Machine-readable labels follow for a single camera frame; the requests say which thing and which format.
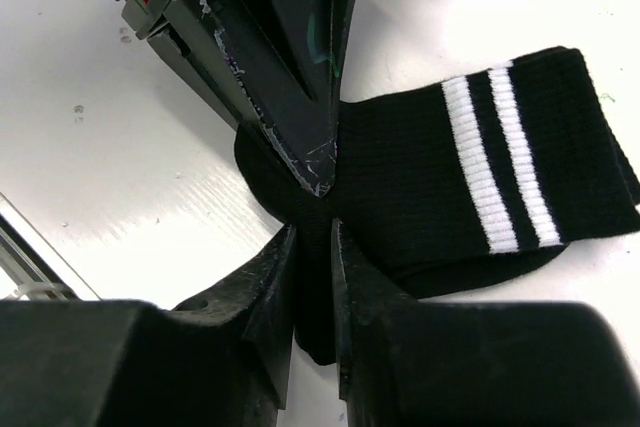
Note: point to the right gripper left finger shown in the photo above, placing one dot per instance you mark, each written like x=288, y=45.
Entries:
x=220, y=358

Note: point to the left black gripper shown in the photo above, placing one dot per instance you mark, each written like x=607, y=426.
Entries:
x=275, y=64

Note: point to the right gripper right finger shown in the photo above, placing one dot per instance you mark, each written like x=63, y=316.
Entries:
x=403, y=362

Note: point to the black white-striped sock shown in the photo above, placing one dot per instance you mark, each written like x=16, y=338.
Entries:
x=455, y=186

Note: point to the aluminium front rail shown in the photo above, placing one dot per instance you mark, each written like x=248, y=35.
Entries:
x=31, y=267

